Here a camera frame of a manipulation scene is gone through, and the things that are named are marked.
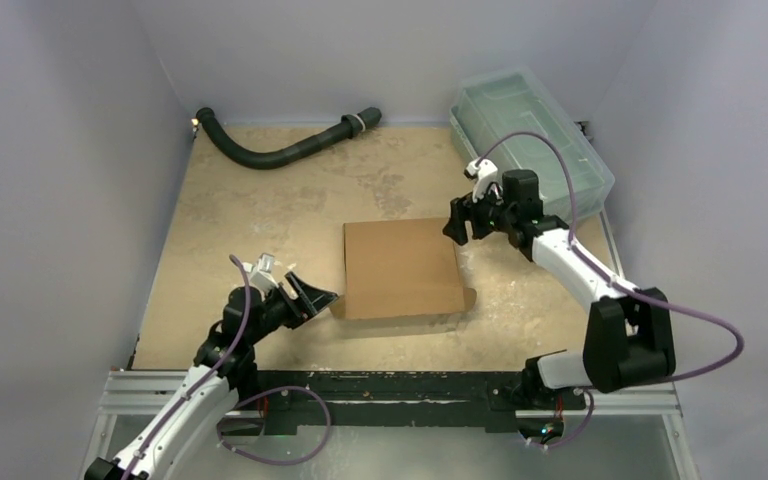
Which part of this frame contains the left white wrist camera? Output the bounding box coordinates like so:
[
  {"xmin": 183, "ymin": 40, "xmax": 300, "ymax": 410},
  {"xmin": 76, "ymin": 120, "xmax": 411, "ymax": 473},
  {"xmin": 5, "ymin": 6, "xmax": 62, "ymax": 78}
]
[{"xmin": 243, "ymin": 253, "xmax": 284, "ymax": 296}]

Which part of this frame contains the brown cardboard box sheet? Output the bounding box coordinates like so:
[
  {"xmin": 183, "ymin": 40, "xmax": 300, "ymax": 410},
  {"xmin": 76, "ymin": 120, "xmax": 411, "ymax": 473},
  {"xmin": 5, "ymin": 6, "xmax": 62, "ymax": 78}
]
[{"xmin": 331, "ymin": 218, "xmax": 477, "ymax": 321}]

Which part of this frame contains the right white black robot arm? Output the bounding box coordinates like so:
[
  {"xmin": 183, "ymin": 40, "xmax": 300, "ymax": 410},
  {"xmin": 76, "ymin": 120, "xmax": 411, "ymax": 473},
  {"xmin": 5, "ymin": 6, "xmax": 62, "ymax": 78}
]
[{"xmin": 443, "ymin": 160, "xmax": 676, "ymax": 407}]

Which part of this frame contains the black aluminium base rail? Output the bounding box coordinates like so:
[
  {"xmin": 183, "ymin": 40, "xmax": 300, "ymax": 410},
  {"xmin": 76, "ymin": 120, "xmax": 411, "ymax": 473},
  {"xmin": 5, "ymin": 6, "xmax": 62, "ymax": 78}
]
[{"xmin": 101, "ymin": 370, "xmax": 679, "ymax": 435}]

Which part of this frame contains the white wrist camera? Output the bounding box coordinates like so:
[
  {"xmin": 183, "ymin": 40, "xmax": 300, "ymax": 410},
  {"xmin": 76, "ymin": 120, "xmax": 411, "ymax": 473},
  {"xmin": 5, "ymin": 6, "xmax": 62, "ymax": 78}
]
[
  {"xmin": 464, "ymin": 158, "xmax": 503, "ymax": 203},
  {"xmin": 243, "ymin": 253, "xmax": 284, "ymax": 296}
]

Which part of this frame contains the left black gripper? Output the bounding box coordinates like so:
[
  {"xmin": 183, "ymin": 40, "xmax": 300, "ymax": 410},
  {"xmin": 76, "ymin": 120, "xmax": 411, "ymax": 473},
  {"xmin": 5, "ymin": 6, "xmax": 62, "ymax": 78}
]
[{"xmin": 246, "ymin": 272, "xmax": 336, "ymax": 345}]

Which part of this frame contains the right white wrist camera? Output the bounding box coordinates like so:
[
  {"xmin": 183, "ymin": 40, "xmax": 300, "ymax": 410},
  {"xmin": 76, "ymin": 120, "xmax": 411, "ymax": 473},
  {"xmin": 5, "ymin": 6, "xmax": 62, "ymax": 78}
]
[{"xmin": 464, "ymin": 158, "xmax": 503, "ymax": 203}]

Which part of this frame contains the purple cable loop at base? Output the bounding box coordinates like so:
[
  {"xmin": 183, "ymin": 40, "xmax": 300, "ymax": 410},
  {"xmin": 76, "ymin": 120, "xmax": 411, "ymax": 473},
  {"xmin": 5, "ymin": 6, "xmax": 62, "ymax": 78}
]
[{"xmin": 215, "ymin": 382, "xmax": 332, "ymax": 465}]

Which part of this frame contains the clear plastic storage bin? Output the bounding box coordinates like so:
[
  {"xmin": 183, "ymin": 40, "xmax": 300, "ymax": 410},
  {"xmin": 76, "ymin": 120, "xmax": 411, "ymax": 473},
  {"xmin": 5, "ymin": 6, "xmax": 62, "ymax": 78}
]
[{"xmin": 449, "ymin": 67, "xmax": 615, "ymax": 222}]

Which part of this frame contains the black corrugated hose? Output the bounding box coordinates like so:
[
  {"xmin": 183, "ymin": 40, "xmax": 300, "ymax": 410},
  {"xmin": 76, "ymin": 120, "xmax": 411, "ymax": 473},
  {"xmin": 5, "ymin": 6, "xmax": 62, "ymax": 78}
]
[{"xmin": 195, "ymin": 106, "xmax": 383, "ymax": 171}]

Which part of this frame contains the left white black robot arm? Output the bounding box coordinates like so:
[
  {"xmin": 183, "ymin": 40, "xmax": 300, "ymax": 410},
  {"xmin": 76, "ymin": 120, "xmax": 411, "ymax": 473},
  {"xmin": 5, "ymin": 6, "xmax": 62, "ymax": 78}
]
[{"xmin": 84, "ymin": 272, "xmax": 338, "ymax": 479}]

